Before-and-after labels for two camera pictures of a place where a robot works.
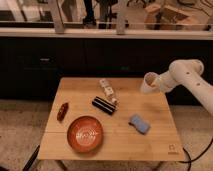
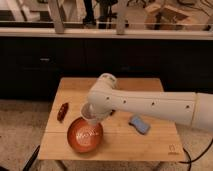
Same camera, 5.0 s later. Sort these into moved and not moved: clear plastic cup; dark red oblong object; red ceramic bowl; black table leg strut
Moved: clear plastic cup
Not moved: dark red oblong object; red ceramic bowl; black table leg strut
